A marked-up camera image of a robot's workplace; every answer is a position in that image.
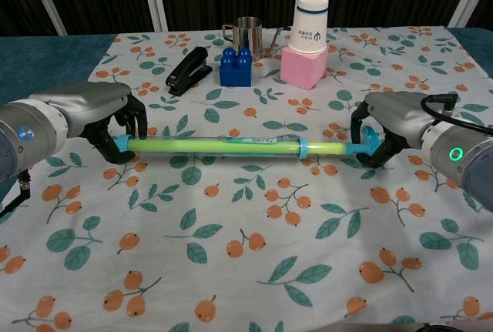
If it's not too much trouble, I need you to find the green tube with blue ends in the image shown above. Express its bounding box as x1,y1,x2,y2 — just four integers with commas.
113,126,381,163

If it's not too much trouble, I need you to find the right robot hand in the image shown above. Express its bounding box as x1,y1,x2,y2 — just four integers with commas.
350,90,460,169

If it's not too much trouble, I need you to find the blue toy building block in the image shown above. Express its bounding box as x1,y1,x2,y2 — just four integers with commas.
219,48,253,88

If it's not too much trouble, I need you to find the white paper cup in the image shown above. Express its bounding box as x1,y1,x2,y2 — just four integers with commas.
287,0,330,55

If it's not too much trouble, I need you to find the pink foam block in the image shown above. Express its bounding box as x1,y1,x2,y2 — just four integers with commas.
280,45,330,90

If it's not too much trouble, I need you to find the black cable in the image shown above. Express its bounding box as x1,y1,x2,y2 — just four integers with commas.
0,169,32,220
420,93,493,136

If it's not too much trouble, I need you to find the stainless steel cup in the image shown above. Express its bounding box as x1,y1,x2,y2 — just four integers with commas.
221,17,263,59

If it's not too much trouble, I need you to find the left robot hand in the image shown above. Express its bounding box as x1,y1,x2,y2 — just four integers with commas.
28,82,149,165

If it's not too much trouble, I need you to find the black stapler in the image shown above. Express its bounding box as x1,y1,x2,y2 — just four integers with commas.
166,47,213,97

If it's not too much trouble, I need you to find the fruit and leaf print tablecloth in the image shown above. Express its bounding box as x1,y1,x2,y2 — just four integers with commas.
0,25,493,332

